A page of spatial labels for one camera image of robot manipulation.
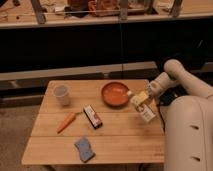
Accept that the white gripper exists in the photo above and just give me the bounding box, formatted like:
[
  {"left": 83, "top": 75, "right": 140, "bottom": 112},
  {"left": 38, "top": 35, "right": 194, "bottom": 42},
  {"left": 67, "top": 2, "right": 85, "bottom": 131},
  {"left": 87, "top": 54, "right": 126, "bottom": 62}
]
[{"left": 138, "top": 80, "right": 162, "bottom": 102}]

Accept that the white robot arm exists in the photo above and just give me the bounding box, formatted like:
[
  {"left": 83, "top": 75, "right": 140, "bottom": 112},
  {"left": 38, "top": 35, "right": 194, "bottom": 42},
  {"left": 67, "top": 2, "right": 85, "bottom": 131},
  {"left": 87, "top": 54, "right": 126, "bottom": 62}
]
[{"left": 147, "top": 59, "right": 213, "bottom": 171}]

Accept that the orange bowl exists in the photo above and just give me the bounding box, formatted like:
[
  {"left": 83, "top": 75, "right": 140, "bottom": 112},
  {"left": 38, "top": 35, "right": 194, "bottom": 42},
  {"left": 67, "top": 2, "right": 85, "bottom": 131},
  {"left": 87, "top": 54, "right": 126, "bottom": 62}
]
[{"left": 101, "top": 82, "right": 129, "bottom": 107}]

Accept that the brown snack box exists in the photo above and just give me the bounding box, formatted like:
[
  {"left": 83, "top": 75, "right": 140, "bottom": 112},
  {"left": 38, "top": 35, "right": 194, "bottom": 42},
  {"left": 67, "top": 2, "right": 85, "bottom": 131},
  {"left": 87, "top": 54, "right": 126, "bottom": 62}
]
[{"left": 83, "top": 105, "right": 103, "bottom": 129}]

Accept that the orange toy carrot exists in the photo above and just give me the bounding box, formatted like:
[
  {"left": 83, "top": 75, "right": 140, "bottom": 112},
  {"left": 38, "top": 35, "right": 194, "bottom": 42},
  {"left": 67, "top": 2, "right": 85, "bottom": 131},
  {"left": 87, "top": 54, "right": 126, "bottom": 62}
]
[{"left": 57, "top": 113, "right": 76, "bottom": 133}]

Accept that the blue sponge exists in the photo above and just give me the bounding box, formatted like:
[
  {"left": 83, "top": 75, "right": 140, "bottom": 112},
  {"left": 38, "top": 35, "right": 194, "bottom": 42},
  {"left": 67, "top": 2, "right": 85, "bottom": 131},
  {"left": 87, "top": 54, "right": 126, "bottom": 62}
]
[{"left": 75, "top": 137, "right": 95, "bottom": 163}]

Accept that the translucent plastic cup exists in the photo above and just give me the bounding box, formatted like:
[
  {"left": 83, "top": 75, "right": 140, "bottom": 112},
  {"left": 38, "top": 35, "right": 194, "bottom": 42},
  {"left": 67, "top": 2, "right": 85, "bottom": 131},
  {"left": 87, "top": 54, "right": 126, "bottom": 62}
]
[{"left": 53, "top": 85, "right": 70, "bottom": 106}]

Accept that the wooden bench with clutter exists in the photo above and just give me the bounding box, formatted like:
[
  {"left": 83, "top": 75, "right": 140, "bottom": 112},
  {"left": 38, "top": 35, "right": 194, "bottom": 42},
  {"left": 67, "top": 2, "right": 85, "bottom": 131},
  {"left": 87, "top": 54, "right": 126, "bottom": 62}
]
[{"left": 0, "top": 0, "right": 213, "bottom": 29}]

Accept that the black cable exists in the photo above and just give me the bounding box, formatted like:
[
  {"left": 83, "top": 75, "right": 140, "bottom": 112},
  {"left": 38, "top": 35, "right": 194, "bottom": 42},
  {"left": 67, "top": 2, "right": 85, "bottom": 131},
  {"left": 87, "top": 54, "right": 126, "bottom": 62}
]
[{"left": 156, "top": 99, "right": 167, "bottom": 134}]

